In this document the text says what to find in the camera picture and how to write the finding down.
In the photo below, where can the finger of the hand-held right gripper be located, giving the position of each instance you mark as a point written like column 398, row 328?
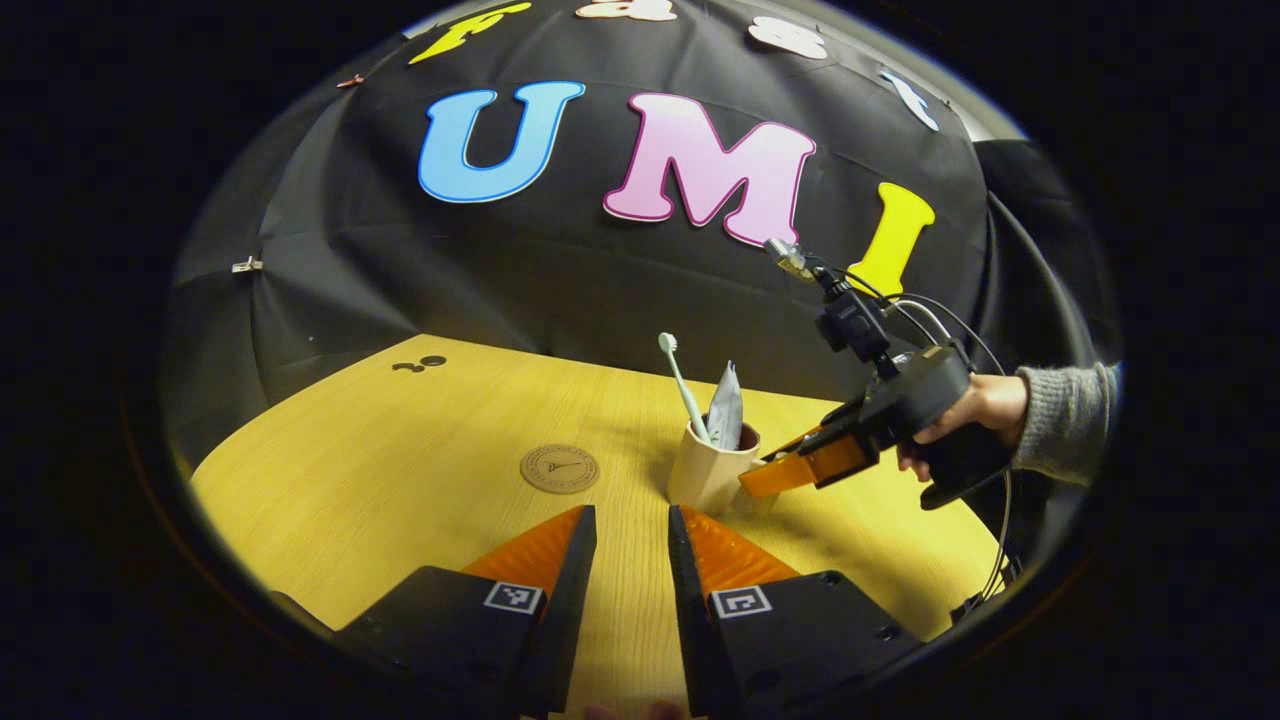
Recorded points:
column 800, row 472
column 815, row 435

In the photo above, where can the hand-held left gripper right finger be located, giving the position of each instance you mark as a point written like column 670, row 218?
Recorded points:
column 690, row 610

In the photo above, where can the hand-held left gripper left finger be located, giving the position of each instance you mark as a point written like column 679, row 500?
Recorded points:
column 570, row 600

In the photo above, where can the white toothpaste tube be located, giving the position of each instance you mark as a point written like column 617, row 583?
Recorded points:
column 726, row 410

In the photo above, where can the round brown coaster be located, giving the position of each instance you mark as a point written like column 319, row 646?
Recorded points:
column 560, row 469

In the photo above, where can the pale green toothbrush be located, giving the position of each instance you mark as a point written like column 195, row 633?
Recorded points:
column 685, row 390

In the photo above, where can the wooden desktop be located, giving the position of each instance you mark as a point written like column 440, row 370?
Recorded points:
column 400, row 470

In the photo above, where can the black backdrop cloth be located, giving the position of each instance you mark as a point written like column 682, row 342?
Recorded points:
column 600, row 270

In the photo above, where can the white clip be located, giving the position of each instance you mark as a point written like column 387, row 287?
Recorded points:
column 246, row 265

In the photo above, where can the copper clip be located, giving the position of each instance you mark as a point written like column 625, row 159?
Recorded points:
column 350, row 80

